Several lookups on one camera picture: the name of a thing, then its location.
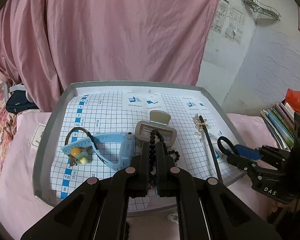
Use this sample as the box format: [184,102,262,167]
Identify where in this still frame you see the wall calendar sheets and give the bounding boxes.
[211,0,245,44]

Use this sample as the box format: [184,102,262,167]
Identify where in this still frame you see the black hair stick with flowers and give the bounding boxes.
[193,114,223,183]

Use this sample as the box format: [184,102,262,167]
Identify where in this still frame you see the stack of books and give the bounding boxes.
[260,102,294,151]

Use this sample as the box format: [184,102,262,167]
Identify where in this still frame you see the beige hair claw clip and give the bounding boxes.
[135,110,177,148]

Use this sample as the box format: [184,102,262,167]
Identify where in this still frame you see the wire wall shelf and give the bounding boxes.
[241,0,281,21]

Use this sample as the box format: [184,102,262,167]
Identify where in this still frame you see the navy blue bag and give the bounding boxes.
[6,90,39,114]

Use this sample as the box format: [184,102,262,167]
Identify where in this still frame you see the grey jewelry tray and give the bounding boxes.
[32,81,243,206]

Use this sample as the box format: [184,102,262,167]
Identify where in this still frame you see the pink curtain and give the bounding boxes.
[0,0,218,112]

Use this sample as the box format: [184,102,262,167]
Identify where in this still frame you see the black bead necklace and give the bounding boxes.
[147,129,180,189]

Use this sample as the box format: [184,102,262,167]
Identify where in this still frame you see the pink tablecloth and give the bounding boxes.
[0,112,276,239]

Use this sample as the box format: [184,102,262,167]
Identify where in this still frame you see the white hair clip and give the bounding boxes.
[167,213,179,224]

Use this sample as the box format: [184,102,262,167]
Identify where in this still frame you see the hair tie with yellow beads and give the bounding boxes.
[64,126,99,168]

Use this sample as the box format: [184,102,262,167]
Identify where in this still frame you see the red plastic bag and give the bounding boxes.
[285,88,300,113]

